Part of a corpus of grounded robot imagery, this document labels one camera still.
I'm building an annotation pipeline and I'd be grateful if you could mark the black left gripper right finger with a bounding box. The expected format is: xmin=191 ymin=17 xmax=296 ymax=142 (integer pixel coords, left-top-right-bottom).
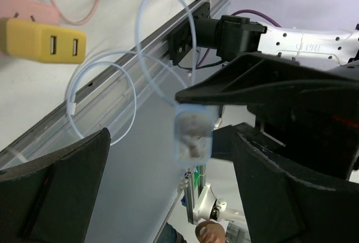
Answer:
xmin=234 ymin=148 xmax=358 ymax=242

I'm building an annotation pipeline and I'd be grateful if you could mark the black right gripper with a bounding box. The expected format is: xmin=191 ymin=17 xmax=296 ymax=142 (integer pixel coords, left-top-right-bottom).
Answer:
xmin=175 ymin=53 xmax=358 ymax=178

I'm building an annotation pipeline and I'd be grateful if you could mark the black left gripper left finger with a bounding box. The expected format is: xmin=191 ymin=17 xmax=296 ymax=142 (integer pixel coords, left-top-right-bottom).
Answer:
xmin=1 ymin=128 xmax=111 ymax=242

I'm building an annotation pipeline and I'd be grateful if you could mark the blue charger plug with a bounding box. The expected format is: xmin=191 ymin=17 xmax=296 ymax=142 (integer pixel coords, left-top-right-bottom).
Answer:
xmin=174 ymin=104 xmax=214 ymax=167

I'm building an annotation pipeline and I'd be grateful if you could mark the light blue charger cable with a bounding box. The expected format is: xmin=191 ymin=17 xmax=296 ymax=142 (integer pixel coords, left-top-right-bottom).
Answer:
xmin=66 ymin=0 xmax=197 ymax=146

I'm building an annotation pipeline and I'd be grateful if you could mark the yellow charger plug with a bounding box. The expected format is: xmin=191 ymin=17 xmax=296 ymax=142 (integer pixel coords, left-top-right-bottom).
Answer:
xmin=1 ymin=18 xmax=86 ymax=64

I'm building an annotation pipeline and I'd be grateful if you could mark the pink power strip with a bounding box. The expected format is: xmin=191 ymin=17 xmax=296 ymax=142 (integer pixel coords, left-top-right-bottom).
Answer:
xmin=0 ymin=0 xmax=60 ymax=25

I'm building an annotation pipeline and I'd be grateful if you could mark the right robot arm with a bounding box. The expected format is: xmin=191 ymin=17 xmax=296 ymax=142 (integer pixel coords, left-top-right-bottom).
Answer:
xmin=175 ymin=16 xmax=358 ymax=180

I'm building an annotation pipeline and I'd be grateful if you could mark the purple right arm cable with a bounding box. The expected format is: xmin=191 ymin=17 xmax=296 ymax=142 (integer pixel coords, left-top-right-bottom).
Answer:
xmin=193 ymin=9 xmax=283 ymax=70

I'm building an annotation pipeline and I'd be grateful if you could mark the aluminium frame rail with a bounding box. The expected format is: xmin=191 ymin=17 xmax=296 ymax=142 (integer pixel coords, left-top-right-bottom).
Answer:
xmin=0 ymin=0 xmax=232 ymax=171

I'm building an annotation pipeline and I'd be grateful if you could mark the thin pink charger cable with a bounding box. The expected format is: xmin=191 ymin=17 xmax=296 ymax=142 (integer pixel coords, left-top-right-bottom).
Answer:
xmin=42 ymin=0 xmax=102 ymax=26

